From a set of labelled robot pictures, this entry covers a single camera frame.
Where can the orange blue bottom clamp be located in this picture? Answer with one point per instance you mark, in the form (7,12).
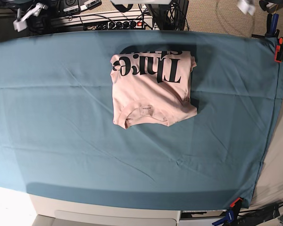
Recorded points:
(231,214)

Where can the teal table cloth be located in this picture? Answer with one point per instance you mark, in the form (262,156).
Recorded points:
(58,140)

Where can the black power strip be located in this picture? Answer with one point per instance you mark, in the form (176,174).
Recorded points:
(126,25)

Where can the pink T-shirt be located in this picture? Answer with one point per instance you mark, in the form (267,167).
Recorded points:
(152,87)

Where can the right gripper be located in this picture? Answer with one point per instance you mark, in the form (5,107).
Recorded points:
(34,11)

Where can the orange black clamp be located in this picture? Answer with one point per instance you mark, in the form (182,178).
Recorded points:
(279,50)

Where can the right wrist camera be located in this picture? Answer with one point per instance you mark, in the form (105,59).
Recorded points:
(19,25)

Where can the blue spring clamp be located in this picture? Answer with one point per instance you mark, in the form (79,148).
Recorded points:
(271,27)

